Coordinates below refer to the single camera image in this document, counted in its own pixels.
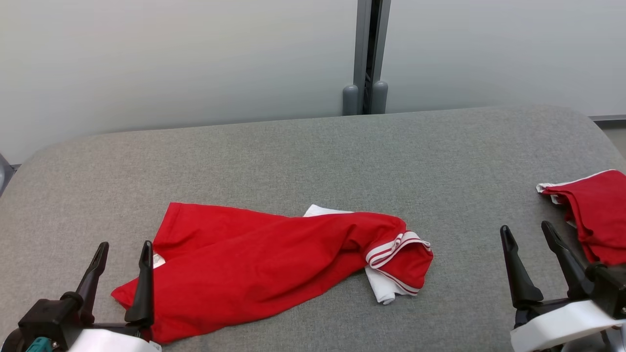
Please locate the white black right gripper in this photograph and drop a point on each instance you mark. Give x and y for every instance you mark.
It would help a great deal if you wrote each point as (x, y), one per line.
(557, 325)

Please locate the red shorts with white trim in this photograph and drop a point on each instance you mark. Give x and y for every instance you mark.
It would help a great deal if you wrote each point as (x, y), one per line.
(601, 215)

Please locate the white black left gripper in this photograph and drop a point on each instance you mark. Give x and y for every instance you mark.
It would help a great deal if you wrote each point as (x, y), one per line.
(112, 342)

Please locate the red white basketball jersey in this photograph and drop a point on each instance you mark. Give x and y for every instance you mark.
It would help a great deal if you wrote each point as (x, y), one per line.
(244, 264)

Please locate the grey metal partition post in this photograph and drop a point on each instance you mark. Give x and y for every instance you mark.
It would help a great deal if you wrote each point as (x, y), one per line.
(367, 54)

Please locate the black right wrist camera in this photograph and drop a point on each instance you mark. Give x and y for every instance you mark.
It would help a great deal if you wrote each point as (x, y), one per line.
(609, 288)

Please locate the teal left camera connector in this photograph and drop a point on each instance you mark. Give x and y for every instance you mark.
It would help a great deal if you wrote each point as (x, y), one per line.
(38, 345)

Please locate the grey curved object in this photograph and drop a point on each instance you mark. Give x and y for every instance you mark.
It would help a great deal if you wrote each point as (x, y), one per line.
(4, 173)

